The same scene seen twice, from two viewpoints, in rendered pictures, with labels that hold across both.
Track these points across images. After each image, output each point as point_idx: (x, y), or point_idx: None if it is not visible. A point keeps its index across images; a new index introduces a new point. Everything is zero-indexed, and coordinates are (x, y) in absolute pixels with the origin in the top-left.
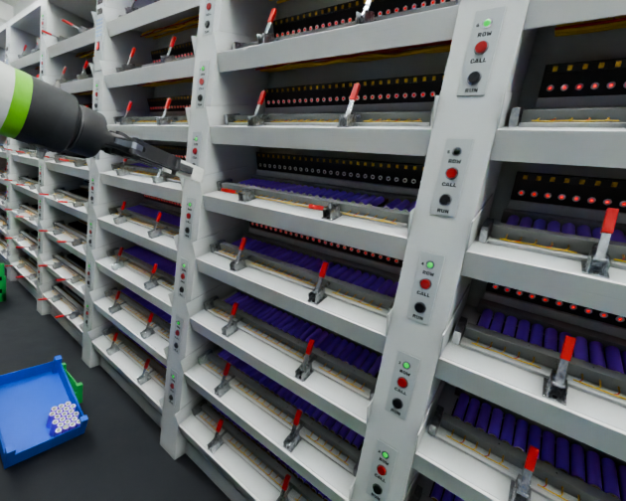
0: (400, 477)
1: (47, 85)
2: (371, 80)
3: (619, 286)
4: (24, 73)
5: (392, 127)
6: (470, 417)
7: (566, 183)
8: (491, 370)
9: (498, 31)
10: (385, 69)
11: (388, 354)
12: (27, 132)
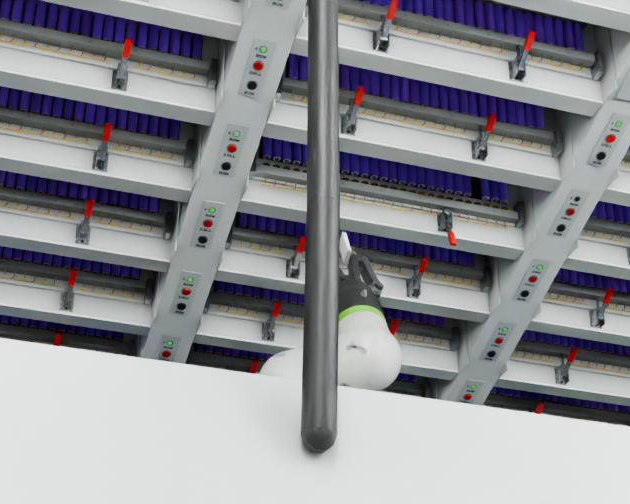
0: (483, 395)
1: (378, 306)
2: None
3: None
4: (377, 311)
5: (527, 167)
6: (525, 334)
7: None
8: (562, 317)
9: (623, 131)
10: None
11: (489, 325)
12: None
